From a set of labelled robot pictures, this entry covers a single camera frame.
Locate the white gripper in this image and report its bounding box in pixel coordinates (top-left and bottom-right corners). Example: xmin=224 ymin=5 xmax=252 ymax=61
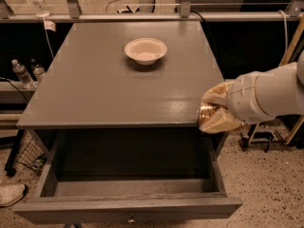
xmin=199 ymin=71 xmax=274 ymax=134

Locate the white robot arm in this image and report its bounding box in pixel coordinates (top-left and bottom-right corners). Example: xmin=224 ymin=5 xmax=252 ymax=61
xmin=198 ymin=51 xmax=304 ymax=134

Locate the open grey top drawer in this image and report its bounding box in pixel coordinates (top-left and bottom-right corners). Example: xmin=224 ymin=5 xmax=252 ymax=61
xmin=13 ymin=128 xmax=242 ymax=224

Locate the green can in basket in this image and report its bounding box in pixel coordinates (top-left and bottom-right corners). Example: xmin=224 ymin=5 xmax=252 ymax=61
xmin=31 ymin=155 xmax=47 ymax=170

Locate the white paper bowl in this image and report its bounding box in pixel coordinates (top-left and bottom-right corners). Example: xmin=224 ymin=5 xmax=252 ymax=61
xmin=124 ymin=38 xmax=167 ymax=66

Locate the grey wooden cabinet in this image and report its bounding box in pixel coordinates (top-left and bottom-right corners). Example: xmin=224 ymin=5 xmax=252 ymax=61
xmin=16 ymin=20 xmax=242 ymax=159

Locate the clear water bottle right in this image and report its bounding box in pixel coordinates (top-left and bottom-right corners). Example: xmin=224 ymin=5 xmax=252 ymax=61
xmin=29 ymin=59 xmax=46 ymax=82

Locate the clear water bottle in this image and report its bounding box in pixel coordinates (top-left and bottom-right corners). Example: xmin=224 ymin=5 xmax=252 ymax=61
xmin=29 ymin=59 xmax=46 ymax=82
xmin=11 ymin=59 xmax=34 ymax=89

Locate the clear water bottle left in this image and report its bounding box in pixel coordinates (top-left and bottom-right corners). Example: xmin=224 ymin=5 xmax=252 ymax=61
xmin=11 ymin=59 xmax=34 ymax=89

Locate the white webcam on stand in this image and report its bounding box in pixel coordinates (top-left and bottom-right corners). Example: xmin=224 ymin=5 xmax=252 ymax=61
xmin=29 ymin=0 xmax=50 ymax=18

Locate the white sneaker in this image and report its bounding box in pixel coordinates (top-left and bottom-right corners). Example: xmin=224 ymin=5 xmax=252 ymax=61
xmin=0 ymin=183 xmax=28 ymax=207

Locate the aluminium frame rail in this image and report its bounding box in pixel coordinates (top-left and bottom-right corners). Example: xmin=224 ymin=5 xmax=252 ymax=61
xmin=0 ymin=10 xmax=304 ymax=24

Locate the white cable right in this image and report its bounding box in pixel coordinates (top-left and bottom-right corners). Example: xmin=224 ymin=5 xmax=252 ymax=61
xmin=277 ymin=9 xmax=291 ymax=54

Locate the black wire basket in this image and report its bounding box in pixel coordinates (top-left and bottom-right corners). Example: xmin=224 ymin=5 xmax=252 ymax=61
xmin=17 ymin=139 xmax=46 ymax=175

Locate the black cable left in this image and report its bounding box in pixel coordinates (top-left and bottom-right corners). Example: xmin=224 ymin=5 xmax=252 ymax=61
xmin=0 ymin=76 xmax=30 ymax=104

